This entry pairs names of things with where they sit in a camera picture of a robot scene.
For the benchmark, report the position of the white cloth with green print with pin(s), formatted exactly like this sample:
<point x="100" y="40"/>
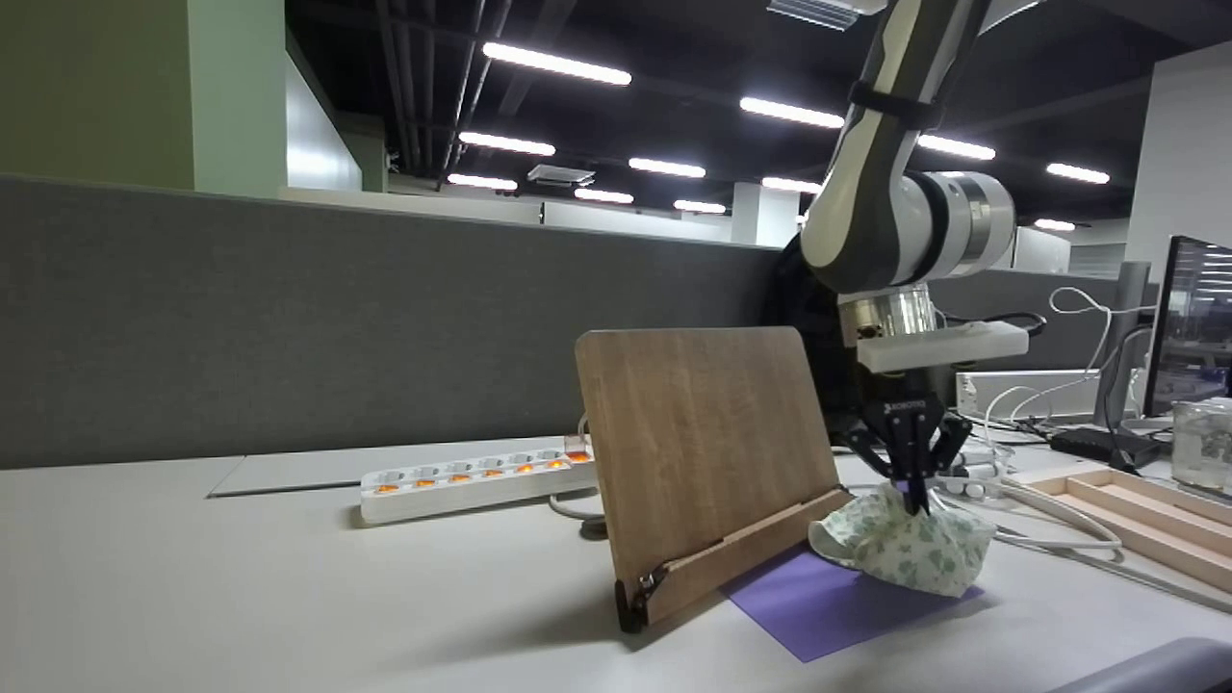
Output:
<point x="905" y="545"/>

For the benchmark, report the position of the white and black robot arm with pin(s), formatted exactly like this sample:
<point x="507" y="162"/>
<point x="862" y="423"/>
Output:
<point x="873" y="194"/>

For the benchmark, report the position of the white power strip orange switches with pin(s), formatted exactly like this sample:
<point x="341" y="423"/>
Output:
<point x="475" y="483"/>

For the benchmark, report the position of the grey desk partition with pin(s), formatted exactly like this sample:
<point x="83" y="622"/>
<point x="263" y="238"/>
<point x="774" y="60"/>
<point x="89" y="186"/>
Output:
<point x="321" y="322"/>

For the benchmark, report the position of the ceiling light strip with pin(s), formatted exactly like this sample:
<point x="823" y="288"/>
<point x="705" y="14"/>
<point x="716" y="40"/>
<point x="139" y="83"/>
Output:
<point x="507" y="144"/>
<point x="1079" y="171"/>
<point x="556" y="62"/>
<point x="601" y="194"/>
<point x="697" y="206"/>
<point x="789" y="112"/>
<point x="957" y="147"/>
<point x="669" y="168"/>
<point x="484" y="182"/>

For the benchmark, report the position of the patterned tissue box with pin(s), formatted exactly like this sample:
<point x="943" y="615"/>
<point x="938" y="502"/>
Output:
<point x="1206" y="449"/>

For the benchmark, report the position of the wooden tray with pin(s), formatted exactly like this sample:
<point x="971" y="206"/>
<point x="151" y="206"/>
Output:
<point x="1142" y="515"/>

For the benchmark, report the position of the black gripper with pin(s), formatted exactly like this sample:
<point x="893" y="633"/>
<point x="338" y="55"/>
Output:
<point x="905" y="414"/>

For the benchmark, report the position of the purple cloth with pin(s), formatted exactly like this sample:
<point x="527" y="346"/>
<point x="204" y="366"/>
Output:
<point x="823" y="612"/>

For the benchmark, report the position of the wooden book stand board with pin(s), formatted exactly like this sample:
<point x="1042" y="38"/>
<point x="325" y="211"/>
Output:
<point x="705" y="438"/>

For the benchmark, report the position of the black computer monitor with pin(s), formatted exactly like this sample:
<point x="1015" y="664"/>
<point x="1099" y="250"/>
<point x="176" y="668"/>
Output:
<point x="1195" y="328"/>

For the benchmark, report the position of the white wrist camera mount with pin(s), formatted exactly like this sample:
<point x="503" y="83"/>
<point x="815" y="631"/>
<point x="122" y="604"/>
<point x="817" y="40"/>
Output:
<point x="943" y="348"/>

